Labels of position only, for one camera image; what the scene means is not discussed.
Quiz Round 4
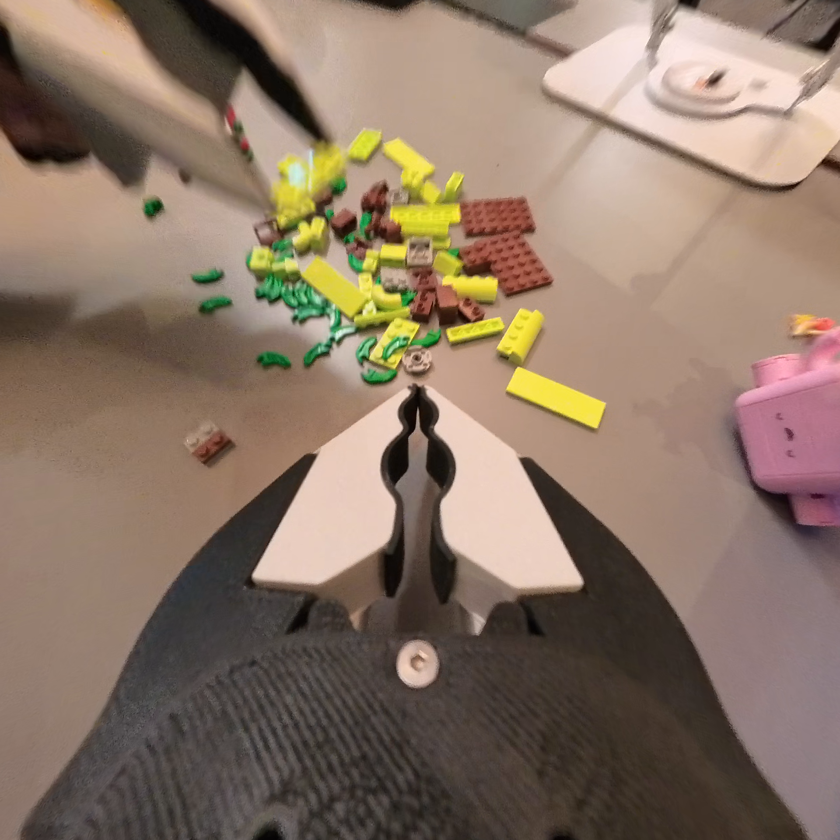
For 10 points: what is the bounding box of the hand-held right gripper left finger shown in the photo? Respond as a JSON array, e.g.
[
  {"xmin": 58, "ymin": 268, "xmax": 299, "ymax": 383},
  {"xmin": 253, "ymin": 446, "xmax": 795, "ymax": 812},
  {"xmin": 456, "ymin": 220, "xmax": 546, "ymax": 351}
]
[{"xmin": 251, "ymin": 386, "xmax": 420, "ymax": 631}]

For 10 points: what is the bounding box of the small brown white toy brick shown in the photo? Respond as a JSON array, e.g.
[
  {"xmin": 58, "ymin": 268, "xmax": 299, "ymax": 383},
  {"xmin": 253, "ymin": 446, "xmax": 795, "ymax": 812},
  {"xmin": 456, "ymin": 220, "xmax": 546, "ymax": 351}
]
[{"xmin": 184, "ymin": 421, "xmax": 236, "ymax": 467}]

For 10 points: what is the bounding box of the pink lego animal model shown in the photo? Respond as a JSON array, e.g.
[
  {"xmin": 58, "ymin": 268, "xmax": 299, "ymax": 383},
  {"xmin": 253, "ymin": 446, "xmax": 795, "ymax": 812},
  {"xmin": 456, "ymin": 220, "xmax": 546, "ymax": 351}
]
[{"xmin": 734, "ymin": 328, "xmax": 840, "ymax": 528}]

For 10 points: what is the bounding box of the white stand base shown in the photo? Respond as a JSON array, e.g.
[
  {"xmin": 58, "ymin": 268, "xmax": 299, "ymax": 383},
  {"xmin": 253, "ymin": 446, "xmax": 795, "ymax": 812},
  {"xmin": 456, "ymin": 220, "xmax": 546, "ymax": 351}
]
[{"xmin": 541, "ymin": 0, "xmax": 840, "ymax": 191}]

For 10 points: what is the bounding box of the pile of toy bricks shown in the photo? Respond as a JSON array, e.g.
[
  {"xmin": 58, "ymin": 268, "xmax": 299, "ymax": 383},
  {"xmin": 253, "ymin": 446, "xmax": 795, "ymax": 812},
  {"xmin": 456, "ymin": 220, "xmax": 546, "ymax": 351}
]
[{"xmin": 190, "ymin": 126, "xmax": 553, "ymax": 385}]

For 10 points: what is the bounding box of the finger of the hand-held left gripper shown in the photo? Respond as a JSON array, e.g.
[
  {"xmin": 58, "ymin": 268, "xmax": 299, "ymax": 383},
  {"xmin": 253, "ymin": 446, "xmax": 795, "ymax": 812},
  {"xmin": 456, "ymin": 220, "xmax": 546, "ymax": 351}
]
[
  {"xmin": 217, "ymin": 0, "xmax": 332, "ymax": 144},
  {"xmin": 0, "ymin": 0, "xmax": 275, "ymax": 210}
]

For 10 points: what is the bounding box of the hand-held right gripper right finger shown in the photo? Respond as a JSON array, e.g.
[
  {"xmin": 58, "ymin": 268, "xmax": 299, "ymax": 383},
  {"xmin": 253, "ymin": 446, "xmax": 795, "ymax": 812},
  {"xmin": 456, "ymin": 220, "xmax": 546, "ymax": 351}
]
[{"xmin": 419, "ymin": 385, "xmax": 586, "ymax": 636}]

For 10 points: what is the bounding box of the lime smooth toy tile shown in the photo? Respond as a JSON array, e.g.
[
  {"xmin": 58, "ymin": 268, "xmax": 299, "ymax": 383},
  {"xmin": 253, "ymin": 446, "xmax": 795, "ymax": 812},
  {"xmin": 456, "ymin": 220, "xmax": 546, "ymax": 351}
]
[{"xmin": 505, "ymin": 367, "xmax": 606, "ymax": 432}]

